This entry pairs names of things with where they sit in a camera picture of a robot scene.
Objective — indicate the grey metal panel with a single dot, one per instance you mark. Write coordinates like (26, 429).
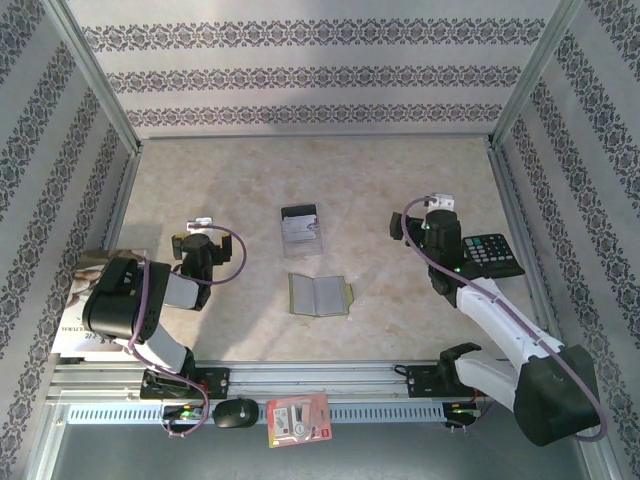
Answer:
(350, 455)

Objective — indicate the aluminium frame rail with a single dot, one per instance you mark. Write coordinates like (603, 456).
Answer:
(315, 136)
(121, 200)
(512, 200)

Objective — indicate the small green circuit board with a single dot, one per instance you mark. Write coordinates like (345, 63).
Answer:
(462, 411)
(185, 413)

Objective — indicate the illustrated paperback book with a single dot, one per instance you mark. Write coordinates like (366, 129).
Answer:
(67, 330)

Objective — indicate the aluminium frame post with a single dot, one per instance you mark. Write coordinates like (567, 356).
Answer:
(534, 75)
(96, 75)

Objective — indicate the black computer mouse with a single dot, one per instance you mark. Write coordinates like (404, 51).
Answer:
(235, 414)

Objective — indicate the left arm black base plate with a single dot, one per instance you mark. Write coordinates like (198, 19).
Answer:
(217, 382)

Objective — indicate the black calculator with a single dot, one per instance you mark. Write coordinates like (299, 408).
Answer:
(492, 252)

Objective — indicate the green card holder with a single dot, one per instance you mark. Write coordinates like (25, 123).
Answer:
(320, 295)

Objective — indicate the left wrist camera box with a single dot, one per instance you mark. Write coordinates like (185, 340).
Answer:
(200, 224)

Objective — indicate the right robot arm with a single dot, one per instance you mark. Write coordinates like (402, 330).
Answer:
(555, 395)

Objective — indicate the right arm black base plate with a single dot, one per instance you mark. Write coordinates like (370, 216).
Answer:
(422, 382)

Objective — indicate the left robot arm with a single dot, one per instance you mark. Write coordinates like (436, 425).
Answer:
(115, 305)

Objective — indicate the red USB drive blister pack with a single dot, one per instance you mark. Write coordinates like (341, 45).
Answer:
(297, 420)

